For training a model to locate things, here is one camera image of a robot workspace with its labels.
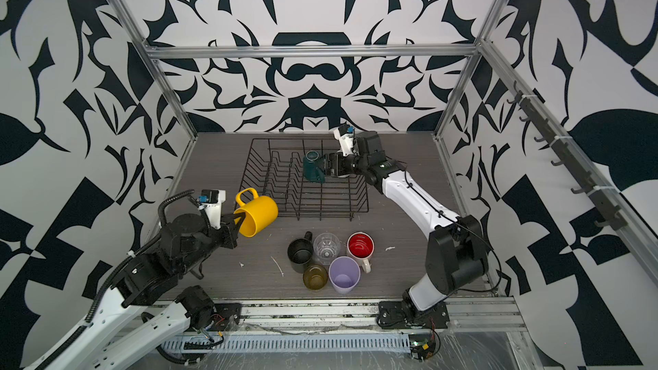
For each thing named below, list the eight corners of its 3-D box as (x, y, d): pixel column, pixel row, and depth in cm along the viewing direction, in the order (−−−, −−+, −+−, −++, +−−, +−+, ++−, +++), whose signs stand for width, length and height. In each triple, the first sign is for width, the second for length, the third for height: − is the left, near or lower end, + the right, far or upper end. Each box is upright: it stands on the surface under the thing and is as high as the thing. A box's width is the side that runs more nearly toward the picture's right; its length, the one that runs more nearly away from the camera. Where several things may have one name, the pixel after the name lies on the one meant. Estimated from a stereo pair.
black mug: (289, 272, 84) (285, 263, 77) (292, 239, 91) (289, 228, 84) (312, 272, 84) (310, 263, 77) (313, 239, 91) (312, 228, 84)
